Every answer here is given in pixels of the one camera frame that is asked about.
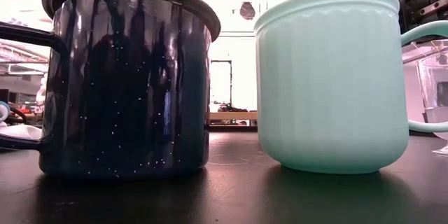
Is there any clear glass cup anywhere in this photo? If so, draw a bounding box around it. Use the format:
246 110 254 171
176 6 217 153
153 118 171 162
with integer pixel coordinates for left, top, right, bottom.
415 40 448 158

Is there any mint green ceramic mug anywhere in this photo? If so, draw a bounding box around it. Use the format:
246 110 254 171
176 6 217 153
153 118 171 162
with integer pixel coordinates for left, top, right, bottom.
253 0 448 175

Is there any navy speckled enamel mug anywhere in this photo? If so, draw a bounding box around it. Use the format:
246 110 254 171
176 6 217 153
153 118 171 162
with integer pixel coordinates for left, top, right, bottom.
0 0 222 179

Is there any light blue microfibre cloth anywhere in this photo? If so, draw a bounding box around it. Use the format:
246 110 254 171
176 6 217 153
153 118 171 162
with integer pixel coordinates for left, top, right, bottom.
0 100 43 141

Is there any black ceiling cord reel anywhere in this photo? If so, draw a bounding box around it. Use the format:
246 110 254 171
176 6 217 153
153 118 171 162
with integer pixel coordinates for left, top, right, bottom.
239 1 256 21

